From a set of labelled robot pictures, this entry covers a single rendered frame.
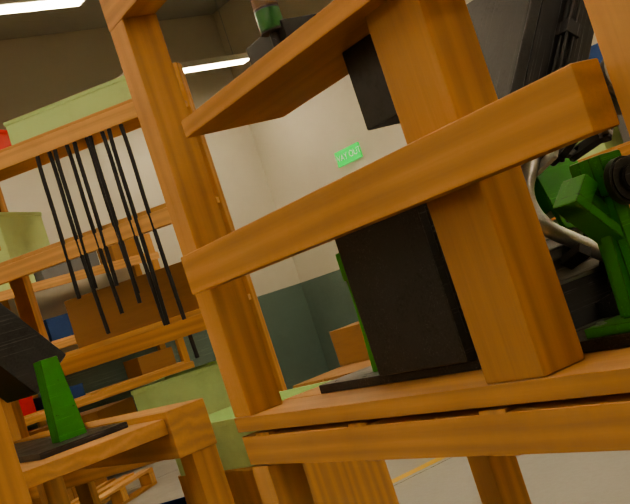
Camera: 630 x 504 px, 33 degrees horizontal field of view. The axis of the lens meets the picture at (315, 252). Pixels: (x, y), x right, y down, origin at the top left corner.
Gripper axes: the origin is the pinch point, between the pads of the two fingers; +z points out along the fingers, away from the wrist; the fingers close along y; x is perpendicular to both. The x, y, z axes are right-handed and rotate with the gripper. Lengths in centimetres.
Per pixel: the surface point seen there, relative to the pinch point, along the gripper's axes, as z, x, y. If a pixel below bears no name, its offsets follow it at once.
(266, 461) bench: 88, 40, 8
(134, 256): 814, -392, 40
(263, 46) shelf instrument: 21, -11, 52
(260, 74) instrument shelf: 13, 3, 51
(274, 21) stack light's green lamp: 13, -10, 53
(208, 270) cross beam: 64, 15, 40
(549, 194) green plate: 4.3, 3.0, -5.9
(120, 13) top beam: 60, -33, 84
